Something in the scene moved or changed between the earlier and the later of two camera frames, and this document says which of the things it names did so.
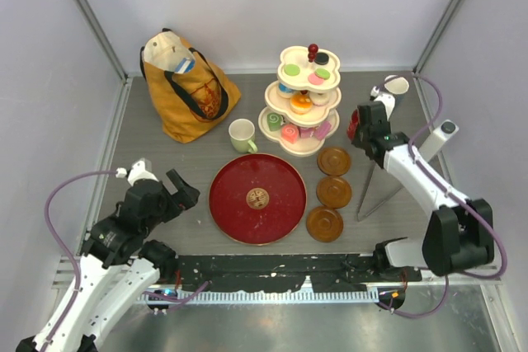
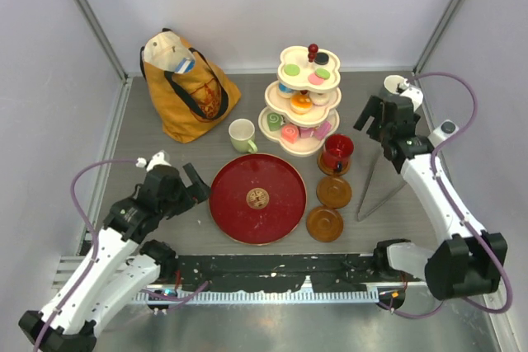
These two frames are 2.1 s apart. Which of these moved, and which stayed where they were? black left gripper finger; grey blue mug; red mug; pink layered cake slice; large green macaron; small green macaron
Moved: black left gripper finger; red mug
Stayed: large green macaron; grey blue mug; small green macaron; pink layered cake slice
